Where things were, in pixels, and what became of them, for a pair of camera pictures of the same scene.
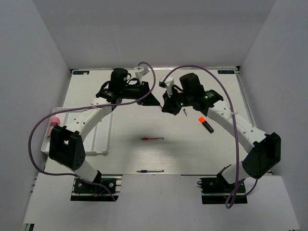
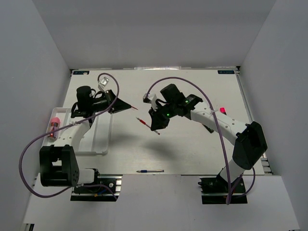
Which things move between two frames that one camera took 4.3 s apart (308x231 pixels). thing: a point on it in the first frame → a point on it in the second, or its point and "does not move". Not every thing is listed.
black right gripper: x=168 y=106 → x=157 y=122
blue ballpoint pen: x=150 y=171 does not move
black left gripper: x=149 y=101 → x=119 y=105
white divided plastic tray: x=100 y=142 does not move
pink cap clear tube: x=55 y=121 does not move
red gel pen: x=147 y=138 → x=144 y=122
